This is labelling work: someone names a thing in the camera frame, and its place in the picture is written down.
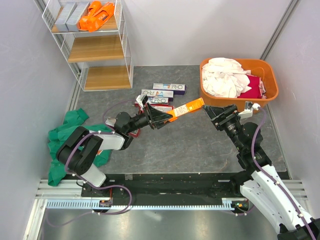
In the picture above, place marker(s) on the red silver r&o box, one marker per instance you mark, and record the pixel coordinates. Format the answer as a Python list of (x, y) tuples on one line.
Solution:
[(110, 122), (153, 101)]

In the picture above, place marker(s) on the aluminium cable duct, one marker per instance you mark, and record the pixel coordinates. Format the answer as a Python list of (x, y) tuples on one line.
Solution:
[(96, 204)]

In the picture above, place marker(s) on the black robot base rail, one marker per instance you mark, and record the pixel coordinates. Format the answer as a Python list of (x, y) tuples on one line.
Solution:
[(170, 189)]

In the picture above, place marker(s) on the purple silver toothpaste box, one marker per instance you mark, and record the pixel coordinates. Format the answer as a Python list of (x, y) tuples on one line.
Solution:
[(153, 93)]

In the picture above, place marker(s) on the orange plastic basin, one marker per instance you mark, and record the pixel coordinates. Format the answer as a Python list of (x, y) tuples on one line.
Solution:
[(259, 68)]

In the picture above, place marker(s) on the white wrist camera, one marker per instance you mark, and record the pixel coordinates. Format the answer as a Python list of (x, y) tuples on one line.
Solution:
[(249, 109), (141, 100)]

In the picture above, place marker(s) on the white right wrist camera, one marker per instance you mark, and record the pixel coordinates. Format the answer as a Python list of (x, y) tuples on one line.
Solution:
[(249, 109)]

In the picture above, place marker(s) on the orange box with label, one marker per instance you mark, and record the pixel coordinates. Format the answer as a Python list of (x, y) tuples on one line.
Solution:
[(189, 107)]

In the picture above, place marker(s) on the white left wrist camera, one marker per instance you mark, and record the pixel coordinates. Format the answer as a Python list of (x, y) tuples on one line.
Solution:
[(141, 100)]

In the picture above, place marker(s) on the orange box front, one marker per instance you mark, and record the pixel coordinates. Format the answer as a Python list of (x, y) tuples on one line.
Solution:
[(100, 17)]

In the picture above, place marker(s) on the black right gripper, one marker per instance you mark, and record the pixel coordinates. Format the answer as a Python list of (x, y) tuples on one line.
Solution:
[(220, 115)]

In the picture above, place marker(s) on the white cloth in basin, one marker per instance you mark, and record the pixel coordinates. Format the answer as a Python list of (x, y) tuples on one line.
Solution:
[(224, 78)]

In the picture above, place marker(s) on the red barcode toothpaste box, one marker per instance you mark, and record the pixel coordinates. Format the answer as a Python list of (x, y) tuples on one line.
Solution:
[(162, 108)]

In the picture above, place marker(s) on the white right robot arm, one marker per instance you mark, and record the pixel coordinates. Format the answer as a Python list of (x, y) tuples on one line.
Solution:
[(259, 182)]

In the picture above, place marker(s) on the white wire wooden shelf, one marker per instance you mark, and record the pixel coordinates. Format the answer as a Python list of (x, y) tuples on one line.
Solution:
[(100, 60)]

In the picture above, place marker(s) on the red silver R&O box front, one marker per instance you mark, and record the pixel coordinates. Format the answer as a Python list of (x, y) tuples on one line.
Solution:
[(110, 122)]

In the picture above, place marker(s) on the red cloth in basin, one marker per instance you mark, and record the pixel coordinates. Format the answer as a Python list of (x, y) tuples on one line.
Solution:
[(257, 89)]

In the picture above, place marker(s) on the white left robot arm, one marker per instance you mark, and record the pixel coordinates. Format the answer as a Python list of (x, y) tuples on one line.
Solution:
[(79, 151)]

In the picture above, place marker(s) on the purple silver R&O box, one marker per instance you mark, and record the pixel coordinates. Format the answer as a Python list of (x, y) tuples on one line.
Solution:
[(177, 89)]

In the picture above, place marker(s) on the orange toothpaste box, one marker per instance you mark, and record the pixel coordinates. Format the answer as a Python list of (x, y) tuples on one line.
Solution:
[(91, 10)]

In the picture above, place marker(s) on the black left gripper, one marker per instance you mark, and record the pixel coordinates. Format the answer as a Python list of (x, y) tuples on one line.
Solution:
[(156, 114)]

